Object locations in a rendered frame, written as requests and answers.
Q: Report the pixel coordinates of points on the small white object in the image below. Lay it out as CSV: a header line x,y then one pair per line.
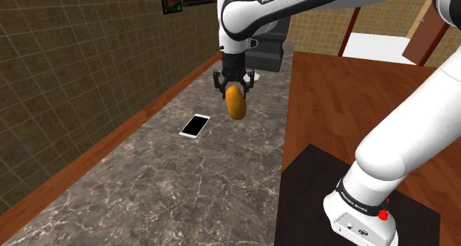
x,y
257,76

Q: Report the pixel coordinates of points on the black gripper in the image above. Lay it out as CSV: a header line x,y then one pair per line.
x,y
233,66

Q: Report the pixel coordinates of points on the brown wooden door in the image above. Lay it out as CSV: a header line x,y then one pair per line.
x,y
426,40

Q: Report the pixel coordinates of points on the white smartphone with black screen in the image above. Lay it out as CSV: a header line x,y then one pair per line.
x,y
195,125

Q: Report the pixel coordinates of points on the dark grey boxy appliance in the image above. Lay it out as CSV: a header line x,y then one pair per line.
x,y
268,50

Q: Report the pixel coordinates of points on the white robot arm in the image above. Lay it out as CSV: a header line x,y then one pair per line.
x,y
414,130

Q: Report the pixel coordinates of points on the orange-brown oval potato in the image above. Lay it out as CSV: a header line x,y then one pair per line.
x,y
236,104

